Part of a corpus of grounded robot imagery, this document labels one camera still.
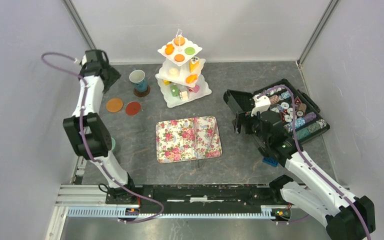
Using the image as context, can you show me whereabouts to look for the white and blue mug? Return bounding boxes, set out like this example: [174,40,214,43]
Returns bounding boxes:
[128,69,148,92]

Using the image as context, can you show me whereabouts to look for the pink toy cake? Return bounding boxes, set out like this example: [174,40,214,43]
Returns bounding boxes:
[188,84,200,93]

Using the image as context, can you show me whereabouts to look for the pink metal tongs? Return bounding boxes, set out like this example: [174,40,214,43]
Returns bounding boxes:
[193,116,223,169]

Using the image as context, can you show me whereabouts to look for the cream cupcake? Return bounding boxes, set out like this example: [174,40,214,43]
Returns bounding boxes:
[168,67,180,79]

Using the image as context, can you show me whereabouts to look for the green toy cake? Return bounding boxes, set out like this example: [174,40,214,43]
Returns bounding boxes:
[170,84,180,97]

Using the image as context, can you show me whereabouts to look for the green macaron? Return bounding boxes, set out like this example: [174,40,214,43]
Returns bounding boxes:
[184,47,196,56]

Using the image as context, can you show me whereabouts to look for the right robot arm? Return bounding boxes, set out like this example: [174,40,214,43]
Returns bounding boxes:
[233,110,376,240]

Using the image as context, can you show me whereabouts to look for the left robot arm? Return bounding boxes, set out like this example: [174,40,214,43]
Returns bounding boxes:
[62,49,137,204]

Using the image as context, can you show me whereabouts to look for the orange blue chip stack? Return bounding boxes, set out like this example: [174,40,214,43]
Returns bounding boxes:
[269,95,281,105]

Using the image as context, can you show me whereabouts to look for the blue toy brick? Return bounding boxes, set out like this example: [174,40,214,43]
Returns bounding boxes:
[262,157,278,168]

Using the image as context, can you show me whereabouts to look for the light blue chip stack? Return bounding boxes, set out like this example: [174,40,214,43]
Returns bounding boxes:
[284,117,306,133]

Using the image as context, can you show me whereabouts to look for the orange round coaster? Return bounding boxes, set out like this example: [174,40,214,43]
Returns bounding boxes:
[105,97,124,113]

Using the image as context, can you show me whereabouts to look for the black poker chip case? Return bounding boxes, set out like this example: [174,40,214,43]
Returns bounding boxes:
[223,78,330,161]

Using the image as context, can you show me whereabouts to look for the green blue chip stack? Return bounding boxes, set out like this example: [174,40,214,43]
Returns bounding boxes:
[296,119,327,141]

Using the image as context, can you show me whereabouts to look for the brown 100 chip stack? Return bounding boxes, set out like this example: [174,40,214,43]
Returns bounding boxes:
[296,103,307,117]

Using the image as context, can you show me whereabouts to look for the dark brown round coaster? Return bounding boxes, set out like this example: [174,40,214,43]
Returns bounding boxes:
[133,85,151,98]

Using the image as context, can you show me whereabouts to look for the purple chip stack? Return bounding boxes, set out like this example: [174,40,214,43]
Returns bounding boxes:
[302,112,317,124]

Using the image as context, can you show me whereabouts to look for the red round coaster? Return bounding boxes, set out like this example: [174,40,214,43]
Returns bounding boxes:
[125,101,142,116]

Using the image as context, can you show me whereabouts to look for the floral rectangular tray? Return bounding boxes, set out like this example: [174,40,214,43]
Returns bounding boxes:
[155,115,223,165]

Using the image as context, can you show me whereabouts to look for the mint green cup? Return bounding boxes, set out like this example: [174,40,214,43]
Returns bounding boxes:
[111,137,116,152]

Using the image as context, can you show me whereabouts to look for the white three-tier dessert stand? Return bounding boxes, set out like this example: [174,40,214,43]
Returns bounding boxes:
[155,28,212,108]

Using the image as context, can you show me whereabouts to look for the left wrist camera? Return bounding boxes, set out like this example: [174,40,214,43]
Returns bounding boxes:
[73,55,88,66]

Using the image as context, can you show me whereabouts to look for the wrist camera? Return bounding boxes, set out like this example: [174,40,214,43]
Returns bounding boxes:
[73,55,88,66]
[251,94,271,117]

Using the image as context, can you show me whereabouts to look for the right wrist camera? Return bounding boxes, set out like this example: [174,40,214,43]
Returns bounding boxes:
[251,94,271,117]

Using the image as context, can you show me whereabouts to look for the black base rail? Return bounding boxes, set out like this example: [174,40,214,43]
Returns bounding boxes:
[98,183,287,216]

